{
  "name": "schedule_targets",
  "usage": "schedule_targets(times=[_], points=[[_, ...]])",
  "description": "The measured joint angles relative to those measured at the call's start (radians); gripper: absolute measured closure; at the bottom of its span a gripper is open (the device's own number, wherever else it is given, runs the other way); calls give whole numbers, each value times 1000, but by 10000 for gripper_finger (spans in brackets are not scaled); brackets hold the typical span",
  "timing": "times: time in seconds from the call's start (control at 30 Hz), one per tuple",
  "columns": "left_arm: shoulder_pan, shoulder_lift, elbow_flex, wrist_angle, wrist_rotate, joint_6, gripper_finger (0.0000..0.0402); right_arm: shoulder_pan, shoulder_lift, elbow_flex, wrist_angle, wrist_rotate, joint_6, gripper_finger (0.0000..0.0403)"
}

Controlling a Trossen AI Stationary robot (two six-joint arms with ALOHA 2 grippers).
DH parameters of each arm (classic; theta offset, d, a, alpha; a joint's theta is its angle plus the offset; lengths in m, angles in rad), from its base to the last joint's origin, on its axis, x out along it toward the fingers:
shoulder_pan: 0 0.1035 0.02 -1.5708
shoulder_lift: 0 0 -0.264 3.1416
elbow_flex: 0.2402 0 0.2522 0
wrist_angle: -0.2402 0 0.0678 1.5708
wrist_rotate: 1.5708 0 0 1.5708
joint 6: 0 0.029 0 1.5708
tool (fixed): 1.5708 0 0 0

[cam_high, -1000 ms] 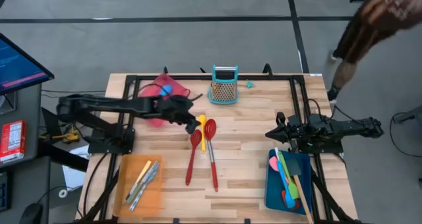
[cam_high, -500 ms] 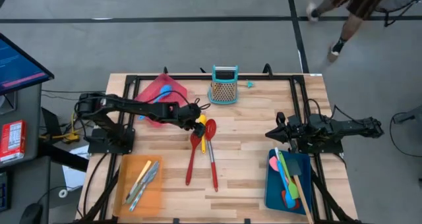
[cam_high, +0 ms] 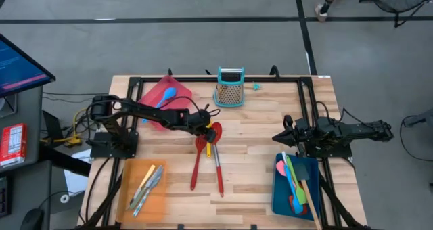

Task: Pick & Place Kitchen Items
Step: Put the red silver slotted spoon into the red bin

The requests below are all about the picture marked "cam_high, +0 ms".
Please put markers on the blue silicone spoon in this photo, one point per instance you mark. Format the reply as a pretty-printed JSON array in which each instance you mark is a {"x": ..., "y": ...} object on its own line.
[{"x": 169, "y": 93}]

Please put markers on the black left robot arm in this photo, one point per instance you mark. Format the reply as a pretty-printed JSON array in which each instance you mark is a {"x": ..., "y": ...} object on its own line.
[{"x": 149, "y": 113}]

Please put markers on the teal metal box grater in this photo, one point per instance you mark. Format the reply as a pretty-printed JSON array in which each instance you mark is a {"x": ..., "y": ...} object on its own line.
[{"x": 229, "y": 93}]

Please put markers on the black computer mouse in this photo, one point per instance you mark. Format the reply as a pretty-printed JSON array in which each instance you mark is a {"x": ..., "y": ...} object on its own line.
[{"x": 32, "y": 220}]

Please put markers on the small yellow spoon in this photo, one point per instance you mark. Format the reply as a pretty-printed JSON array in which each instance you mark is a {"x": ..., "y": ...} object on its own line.
[{"x": 208, "y": 152}]

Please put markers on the computer monitor blue screen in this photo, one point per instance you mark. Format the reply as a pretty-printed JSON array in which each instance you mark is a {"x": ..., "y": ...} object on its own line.
[{"x": 20, "y": 67}]

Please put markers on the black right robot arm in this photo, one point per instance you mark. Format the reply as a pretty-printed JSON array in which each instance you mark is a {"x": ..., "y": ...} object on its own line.
[{"x": 358, "y": 132}]

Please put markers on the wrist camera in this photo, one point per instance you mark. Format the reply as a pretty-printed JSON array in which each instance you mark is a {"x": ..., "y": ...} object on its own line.
[
  {"x": 306, "y": 128},
  {"x": 199, "y": 119}
]

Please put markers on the grey-green table knife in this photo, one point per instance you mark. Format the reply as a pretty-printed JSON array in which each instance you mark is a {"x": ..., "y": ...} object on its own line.
[{"x": 154, "y": 181}]

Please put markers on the dark blue plastic bin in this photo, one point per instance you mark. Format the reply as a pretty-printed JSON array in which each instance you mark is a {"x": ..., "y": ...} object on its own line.
[{"x": 313, "y": 196}]

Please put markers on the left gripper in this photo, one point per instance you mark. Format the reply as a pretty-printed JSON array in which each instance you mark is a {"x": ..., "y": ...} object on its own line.
[{"x": 209, "y": 135}]

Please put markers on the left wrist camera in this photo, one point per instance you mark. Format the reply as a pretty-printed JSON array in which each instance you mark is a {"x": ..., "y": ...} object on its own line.
[{"x": 199, "y": 119}]

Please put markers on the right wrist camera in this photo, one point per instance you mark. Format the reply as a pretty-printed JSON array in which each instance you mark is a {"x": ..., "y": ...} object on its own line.
[{"x": 306, "y": 128}]

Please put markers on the white tape roll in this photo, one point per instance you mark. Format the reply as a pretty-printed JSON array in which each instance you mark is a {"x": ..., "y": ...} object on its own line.
[{"x": 64, "y": 198}]

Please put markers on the green silicone spatula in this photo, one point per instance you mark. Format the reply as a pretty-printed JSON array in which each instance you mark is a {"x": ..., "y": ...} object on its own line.
[{"x": 301, "y": 196}]

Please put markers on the grey equipment cart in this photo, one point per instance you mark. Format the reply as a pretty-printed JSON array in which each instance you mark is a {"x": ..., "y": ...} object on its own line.
[{"x": 34, "y": 111}]

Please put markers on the red silicone spatula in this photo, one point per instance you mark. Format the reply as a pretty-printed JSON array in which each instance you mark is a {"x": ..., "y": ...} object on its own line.
[{"x": 291, "y": 200}]

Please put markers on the black floor fan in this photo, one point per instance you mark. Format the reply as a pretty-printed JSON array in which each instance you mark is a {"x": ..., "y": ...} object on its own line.
[{"x": 399, "y": 0}]

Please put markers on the red cardboard box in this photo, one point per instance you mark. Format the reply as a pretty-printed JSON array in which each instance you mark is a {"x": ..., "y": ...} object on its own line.
[{"x": 13, "y": 145}]

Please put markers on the person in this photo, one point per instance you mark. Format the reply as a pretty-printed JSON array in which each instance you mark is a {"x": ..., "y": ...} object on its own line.
[{"x": 324, "y": 6}]

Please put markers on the small teal plastic piece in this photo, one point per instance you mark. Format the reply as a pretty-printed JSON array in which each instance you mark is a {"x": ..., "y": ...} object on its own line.
[{"x": 256, "y": 86}]

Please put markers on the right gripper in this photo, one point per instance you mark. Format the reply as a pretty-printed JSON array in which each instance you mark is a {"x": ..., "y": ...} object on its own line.
[{"x": 295, "y": 135}]

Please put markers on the orange translucent plastic bin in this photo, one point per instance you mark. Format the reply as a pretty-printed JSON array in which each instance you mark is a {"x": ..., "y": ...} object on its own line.
[{"x": 135, "y": 176}]

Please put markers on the black metal table frame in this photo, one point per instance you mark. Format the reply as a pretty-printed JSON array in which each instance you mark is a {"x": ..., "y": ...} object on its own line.
[{"x": 199, "y": 79}]

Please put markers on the pink translucent plastic bin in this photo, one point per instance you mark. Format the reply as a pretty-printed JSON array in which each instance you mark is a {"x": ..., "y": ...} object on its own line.
[{"x": 179, "y": 99}]

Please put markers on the white paper sheet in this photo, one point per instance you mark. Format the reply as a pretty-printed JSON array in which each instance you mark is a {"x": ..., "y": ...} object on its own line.
[{"x": 76, "y": 182}]

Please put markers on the dark red slotted turner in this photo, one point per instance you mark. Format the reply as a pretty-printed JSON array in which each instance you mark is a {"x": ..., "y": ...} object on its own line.
[{"x": 200, "y": 142}]

